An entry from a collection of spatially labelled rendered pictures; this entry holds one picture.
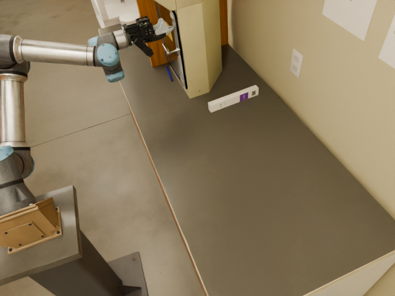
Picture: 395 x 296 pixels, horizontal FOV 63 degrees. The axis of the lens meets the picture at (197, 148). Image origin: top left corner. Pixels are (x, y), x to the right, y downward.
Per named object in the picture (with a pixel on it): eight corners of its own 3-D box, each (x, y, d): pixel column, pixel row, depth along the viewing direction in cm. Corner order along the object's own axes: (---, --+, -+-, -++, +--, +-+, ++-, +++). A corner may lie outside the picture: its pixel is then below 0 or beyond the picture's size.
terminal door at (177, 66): (168, 60, 181) (154, -13, 151) (187, 90, 161) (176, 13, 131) (167, 60, 181) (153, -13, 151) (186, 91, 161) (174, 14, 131)
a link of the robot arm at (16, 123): (-12, 184, 116) (-17, 36, 118) (6, 181, 131) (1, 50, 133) (24, 182, 119) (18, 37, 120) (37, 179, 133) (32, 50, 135)
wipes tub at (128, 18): (141, 30, 216) (136, 9, 205) (147, 39, 208) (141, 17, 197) (123, 36, 214) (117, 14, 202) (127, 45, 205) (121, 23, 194)
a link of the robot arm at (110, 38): (95, 61, 135) (88, 43, 135) (120, 54, 137) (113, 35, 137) (93, 56, 128) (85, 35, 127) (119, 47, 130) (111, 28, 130)
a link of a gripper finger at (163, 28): (174, 19, 134) (153, 26, 132) (176, 33, 138) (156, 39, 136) (172, 16, 136) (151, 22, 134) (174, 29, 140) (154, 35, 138)
